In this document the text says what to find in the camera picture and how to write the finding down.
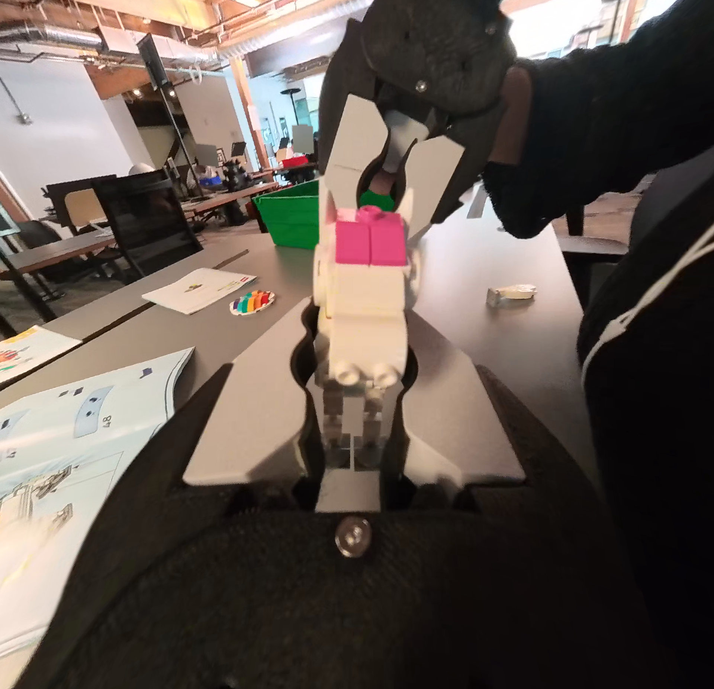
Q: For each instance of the person's black sweater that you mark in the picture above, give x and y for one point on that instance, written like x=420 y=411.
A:
x=658 y=421

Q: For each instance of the round rainbow lego assembly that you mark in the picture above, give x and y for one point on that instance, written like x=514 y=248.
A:
x=254 y=301

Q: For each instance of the black robot device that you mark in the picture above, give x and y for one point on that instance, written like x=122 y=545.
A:
x=234 y=187

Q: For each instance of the black office chair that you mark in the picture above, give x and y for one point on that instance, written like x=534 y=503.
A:
x=145 y=221
x=669 y=198

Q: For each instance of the person's right forearm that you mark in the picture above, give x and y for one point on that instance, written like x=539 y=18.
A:
x=602 y=87

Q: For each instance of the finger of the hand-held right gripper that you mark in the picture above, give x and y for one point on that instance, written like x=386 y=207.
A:
x=351 y=142
x=438 y=181

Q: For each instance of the long wooden office table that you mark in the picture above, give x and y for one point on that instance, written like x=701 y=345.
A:
x=234 y=194

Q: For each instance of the green plastic bin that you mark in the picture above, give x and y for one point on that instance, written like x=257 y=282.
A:
x=290 y=221

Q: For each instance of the black hanging monitor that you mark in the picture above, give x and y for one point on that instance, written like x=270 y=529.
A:
x=151 y=62

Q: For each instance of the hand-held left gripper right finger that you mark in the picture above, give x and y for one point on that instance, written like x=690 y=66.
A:
x=463 y=421

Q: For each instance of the white lego unicorn model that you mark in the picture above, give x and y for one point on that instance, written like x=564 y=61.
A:
x=362 y=304

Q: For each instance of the black floor lamp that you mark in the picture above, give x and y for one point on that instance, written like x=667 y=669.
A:
x=291 y=115

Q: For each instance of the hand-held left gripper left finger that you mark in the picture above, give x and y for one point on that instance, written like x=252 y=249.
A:
x=251 y=421

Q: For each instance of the small white lego leg piece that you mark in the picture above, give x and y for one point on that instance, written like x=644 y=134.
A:
x=516 y=293

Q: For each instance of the open light blue instruction booklet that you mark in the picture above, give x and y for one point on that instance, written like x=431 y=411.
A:
x=83 y=421

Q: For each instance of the person's right hand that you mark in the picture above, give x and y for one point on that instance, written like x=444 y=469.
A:
x=513 y=115

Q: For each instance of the brown wooden desk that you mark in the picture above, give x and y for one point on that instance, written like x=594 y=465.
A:
x=56 y=251

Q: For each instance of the instruction booklet yellow animal cover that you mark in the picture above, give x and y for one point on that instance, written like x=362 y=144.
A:
x=189 y=293

